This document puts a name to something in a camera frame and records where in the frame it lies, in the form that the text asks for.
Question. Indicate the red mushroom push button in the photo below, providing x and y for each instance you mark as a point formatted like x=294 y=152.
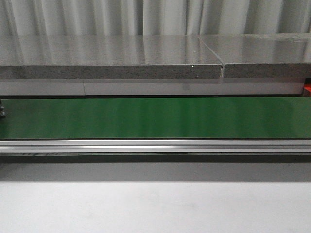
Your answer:
x=2 y=110

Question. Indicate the grey stone countertop left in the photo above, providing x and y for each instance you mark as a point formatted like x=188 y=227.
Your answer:
x=107 y=57

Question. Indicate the grey stone countertop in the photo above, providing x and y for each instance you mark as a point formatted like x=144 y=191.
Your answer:
x=107 y=57
x=263 y=55

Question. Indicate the green conveyor belt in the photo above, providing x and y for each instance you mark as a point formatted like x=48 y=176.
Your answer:
x=194 y=117

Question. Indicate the grey stone countertop right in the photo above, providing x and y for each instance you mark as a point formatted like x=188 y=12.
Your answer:
x=263 y=55

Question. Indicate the red plastic bin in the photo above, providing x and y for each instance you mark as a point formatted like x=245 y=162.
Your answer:
x=307 y=90

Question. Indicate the grey curtain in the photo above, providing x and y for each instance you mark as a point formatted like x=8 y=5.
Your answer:
x=153 y=17

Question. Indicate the aluminium conveyor frame rail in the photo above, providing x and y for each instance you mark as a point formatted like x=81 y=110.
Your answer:
x=127 y=146

